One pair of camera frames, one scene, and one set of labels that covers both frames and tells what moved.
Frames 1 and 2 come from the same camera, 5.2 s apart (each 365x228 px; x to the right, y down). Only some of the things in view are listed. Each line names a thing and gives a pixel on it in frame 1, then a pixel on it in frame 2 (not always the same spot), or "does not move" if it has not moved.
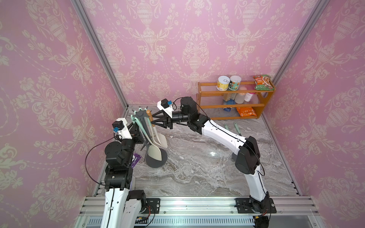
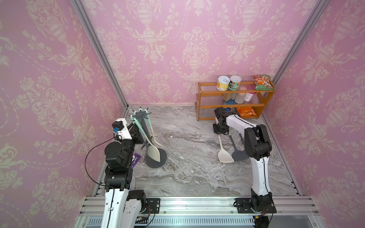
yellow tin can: [223, 83] does not move
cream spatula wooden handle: [162, 139] -> [223, 156]
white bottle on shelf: [239, 98] does not move
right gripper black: [163, 121] -> [216, 131]
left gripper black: [136, 135] does not move
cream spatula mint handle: [154, 151] does not move
